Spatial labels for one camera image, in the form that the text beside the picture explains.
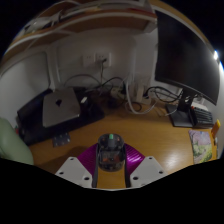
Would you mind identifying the wooden wall shelf unit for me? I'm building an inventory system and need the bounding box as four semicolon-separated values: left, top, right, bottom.
3;0;158;64

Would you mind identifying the pale green jug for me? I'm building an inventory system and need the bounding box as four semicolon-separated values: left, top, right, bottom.
0;117;35;166

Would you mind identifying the white cable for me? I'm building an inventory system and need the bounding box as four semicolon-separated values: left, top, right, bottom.
124;79;158;115

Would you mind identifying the white wall socket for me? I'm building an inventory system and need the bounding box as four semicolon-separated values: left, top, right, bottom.
95;52;112;68
82;53;97;68

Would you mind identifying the silver blister pack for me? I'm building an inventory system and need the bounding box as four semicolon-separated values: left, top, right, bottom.
51;132;72;148

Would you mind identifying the silver mini computer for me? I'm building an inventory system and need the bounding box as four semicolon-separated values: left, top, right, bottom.
42;87;82;129

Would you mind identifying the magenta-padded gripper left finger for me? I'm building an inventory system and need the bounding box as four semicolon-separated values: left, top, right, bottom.
54;143;101;188

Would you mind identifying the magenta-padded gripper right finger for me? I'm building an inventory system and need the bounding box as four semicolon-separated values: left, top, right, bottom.
123;143;169;188

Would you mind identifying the cherry blossom print mouse pad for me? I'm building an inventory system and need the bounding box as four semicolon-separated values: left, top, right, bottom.
188;129;214;165

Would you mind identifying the black computer monitor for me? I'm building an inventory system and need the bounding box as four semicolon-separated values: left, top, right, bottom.
154;9;221;128

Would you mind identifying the white power strip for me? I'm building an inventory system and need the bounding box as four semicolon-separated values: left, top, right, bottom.
134;84;148;104

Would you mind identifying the black cable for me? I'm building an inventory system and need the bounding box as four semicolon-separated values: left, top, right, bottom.
64;73;129;93
146;86;184;104

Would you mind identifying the black flat box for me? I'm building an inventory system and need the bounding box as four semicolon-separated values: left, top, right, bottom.
17;87;106;147

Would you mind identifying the transparent computer mouse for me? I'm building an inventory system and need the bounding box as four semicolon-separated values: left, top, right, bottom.
97;133;127;173

